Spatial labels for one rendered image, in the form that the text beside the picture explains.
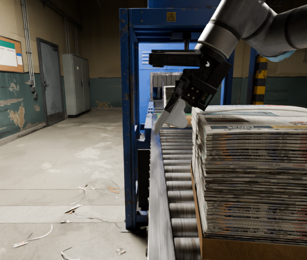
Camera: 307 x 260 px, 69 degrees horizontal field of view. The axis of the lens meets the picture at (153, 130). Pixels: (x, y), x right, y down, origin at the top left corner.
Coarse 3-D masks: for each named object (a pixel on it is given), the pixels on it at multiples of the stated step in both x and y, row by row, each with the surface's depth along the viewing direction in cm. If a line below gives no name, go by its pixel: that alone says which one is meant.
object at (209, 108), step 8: (192, 112) 66; (240, 112) 53; (248, 112) 53; (256, 112) 53; (264, 112) 53; (272, 112) 53; (280, 112) 53; (288, 112) 53; (296, 112) 53; (304, 112) 53; (192, 120) 70; (192, 160) 71; (192, 168) 69
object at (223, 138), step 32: (224, 128) 35; (256, 128) 34; (288, 128) 33; (224, 160) 34; (256, 160) 34; (288, 160) 33; (224, 192) 35; (256, 192) 34; (288, 192) 33; (224, 224) 35; (256, 224) 35; (288, 224) 34
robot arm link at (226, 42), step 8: (208, 24) 46; (208, 32) 45; (216, 32) 44; (224, 32) 44; (200, 40) 46; (208, 40) 45; (216, 40) 44; (224, 40) 44; (232, 40) 44; (216, 48) 44; (224, 48) 45; (232, 48) 46; (224, 56) 46
